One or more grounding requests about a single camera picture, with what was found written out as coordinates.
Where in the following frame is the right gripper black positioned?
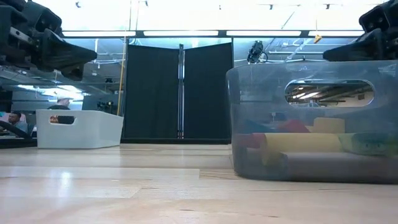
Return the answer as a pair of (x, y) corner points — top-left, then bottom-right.
(322, 0), (398, 63)

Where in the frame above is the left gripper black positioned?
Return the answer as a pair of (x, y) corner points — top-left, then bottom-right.
(0, 1), (98, 82)

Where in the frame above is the large yellow block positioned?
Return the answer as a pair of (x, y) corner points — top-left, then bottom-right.
(312, 116), (346, 134)

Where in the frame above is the large green block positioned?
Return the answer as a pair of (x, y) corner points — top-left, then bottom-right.
(338, 131), (398, 157)

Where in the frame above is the transparent grey plastic bin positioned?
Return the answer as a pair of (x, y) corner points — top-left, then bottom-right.
(225, 60), (398, 185)

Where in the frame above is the long ceiling light strip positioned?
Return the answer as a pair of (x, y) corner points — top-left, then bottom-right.
(142, 30), (220, 37)
(62, 30), (137, 37)
(307, 30), (365, 37)
(226, 29), (303, 37)

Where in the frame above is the person with white cap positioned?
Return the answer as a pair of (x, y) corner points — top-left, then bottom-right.
(46, 95), (76, 126)

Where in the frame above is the white plastic bin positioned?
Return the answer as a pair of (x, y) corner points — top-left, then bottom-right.
(35, 108), (124, 149)

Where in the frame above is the black backdrop panel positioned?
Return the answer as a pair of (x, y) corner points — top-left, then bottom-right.
(182, 42), (234, 139)
(124, 44), (180, 139)

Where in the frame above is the black hanging ceiling device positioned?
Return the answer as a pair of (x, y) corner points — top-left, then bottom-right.
(246, 40), (269, 65)

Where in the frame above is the silver backdrop pole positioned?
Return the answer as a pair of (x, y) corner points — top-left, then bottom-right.
(177, 44), (186, 139)

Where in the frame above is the yellow hanging cord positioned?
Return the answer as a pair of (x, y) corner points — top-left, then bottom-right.
(116, 35), (129, 116)

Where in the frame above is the black curved rail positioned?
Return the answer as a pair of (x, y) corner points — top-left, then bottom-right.
(0, 120), (38, 149)

